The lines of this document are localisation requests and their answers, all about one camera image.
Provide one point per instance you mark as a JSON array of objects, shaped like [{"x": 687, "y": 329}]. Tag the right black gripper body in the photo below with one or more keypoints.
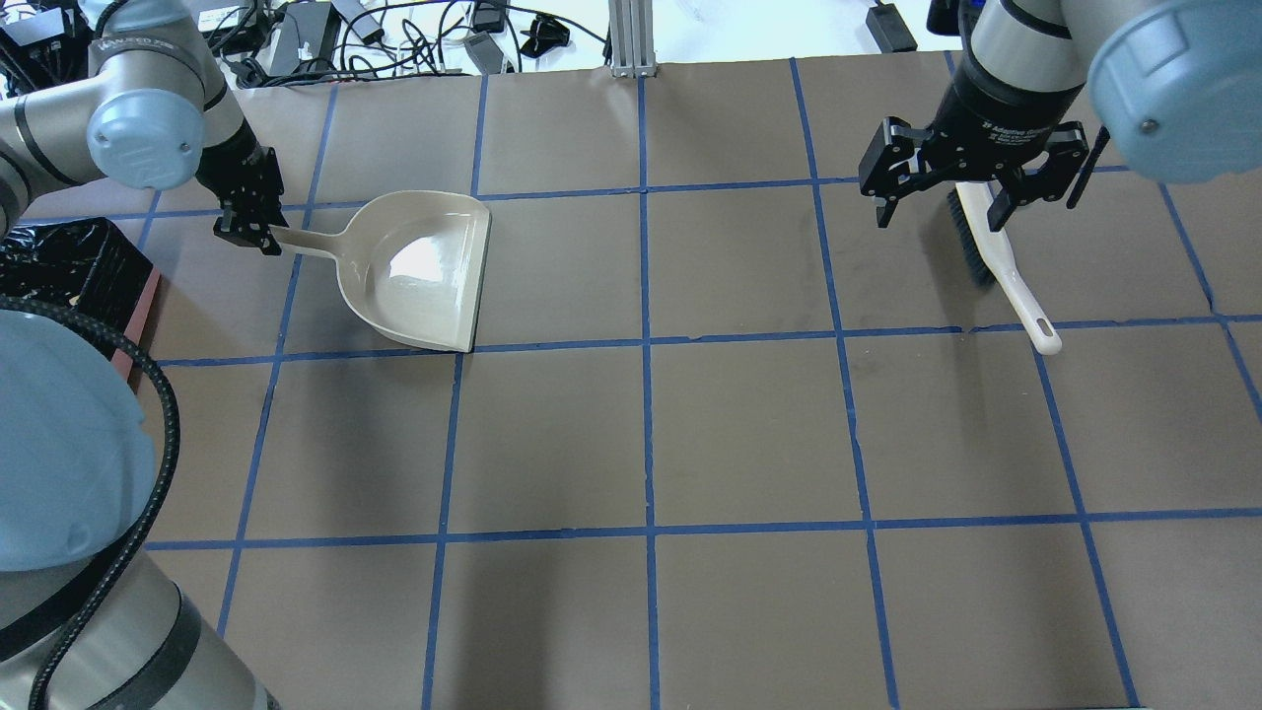
[{"x": 998, "y": 113}]

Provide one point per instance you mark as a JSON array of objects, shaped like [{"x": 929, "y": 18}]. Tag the aluminium frame post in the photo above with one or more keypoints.
[{"x": 631, "y": 48}]

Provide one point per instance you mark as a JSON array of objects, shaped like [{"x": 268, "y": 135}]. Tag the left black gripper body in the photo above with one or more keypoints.
[{"x": 234, "y": 163}]

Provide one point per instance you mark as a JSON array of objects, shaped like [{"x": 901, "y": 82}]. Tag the beige plastic dustpan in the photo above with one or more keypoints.
[{"x": 410, "y": 264}]

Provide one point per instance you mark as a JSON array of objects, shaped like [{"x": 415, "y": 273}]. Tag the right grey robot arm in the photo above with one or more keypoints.
[{"x": 1042, "y": 86}]

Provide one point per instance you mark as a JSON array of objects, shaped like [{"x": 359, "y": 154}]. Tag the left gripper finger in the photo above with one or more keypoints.
[{"x": 247, "y": 228}]

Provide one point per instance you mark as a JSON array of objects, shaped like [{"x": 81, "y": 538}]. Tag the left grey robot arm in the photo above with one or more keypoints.
[{"x": 153, "y": 112}]

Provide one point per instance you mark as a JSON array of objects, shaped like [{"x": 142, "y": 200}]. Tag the black lined trash bin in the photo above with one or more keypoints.
[{"x": 88, "y": 268}]

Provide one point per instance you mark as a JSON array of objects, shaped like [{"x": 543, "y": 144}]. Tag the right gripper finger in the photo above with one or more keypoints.
[
  {"x": 1066, "y": 151},
  {"x": 892, "y": 167}
]

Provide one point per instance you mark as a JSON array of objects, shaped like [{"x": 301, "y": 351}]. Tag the beige hand brush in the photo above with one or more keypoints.
[{"x": 991, "y": 261}]

